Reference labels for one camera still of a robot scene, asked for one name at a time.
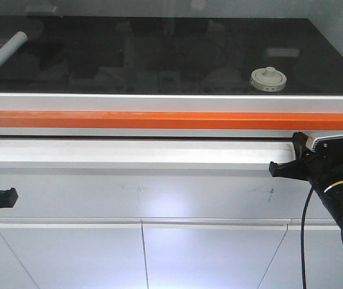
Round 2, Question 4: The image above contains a rolled white paper sheet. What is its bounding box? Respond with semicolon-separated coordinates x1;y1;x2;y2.
0;31;28;88

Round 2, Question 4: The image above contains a white cabinet door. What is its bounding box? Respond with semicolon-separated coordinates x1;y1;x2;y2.
143;224;286;288
0;224;147;288
259;222;343;288

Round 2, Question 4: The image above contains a white middle cabinet door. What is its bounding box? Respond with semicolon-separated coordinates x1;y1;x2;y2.
143;224;286;288

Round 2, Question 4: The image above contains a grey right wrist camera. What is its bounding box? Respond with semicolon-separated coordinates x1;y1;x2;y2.
306;131;343;154

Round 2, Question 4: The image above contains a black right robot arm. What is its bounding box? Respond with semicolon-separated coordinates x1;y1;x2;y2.
269;132;343;244

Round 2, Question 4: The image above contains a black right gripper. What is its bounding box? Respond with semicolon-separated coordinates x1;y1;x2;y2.
268;132;343;182

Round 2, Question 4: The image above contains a white right cabinet door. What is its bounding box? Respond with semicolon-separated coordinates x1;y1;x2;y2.
259;222;343;288

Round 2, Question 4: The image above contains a glass jar with white lid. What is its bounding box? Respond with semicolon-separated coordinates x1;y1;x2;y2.
250;66;287;92

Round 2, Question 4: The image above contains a white left cabinet door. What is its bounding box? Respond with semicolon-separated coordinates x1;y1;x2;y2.
0;224;147;288

